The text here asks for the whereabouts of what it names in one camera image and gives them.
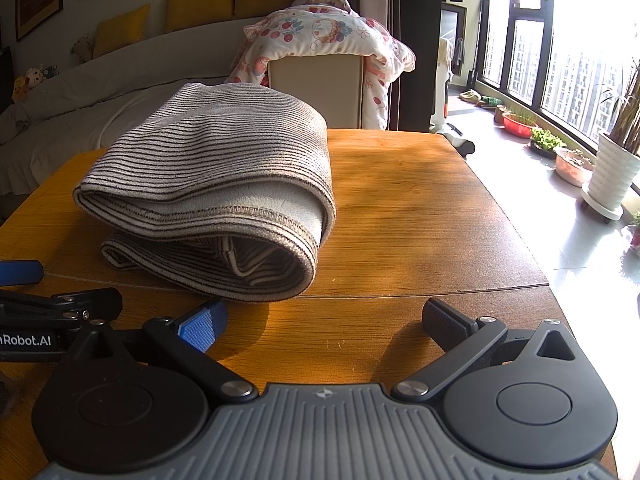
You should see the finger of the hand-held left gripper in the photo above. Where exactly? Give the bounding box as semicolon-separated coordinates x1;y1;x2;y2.
0;260;45;286
0;287;123;333

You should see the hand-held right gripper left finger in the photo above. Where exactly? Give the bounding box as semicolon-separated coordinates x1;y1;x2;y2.
67;299;258;403

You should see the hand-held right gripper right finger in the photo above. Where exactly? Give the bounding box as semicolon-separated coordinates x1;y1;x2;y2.
390;297;583;403

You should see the striped brown sweater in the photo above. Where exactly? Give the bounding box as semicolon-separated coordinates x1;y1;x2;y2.
72;81;337;303

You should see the colourful plush toy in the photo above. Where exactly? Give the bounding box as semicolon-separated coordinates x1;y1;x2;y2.
12;65;61;103

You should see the white wheeled pot stand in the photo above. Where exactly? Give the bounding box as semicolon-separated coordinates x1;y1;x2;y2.
580;182;623;223

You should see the white sofa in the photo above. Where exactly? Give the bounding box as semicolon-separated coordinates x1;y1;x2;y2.
0;17;261;201

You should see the pink basin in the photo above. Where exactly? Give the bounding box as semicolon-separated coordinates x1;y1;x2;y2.
552;147;596;187

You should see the tray of green sprouts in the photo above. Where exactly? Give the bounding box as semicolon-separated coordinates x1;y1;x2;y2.
529;129;566;160

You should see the red basin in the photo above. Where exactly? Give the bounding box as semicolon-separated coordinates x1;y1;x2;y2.
501;112;540;138

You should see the white ribbed plant pot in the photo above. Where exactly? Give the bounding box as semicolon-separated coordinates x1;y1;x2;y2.
587;132;640;211

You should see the pair of slippers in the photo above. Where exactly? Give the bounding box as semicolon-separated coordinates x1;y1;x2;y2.
457;89;501;108

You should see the beige plush bear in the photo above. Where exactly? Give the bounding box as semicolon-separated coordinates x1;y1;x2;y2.
70;34;97;63

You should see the white upright appliance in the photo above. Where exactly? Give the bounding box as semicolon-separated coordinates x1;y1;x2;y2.
429;35;476;156

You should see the tall green palm plant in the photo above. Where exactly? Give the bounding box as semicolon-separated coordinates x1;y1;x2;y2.
600;57;640;156

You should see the floral pink blanket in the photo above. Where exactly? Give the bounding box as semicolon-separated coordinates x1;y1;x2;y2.
225;0;417;131

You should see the black window frame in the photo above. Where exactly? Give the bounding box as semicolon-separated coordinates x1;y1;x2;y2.
480;0;640;146

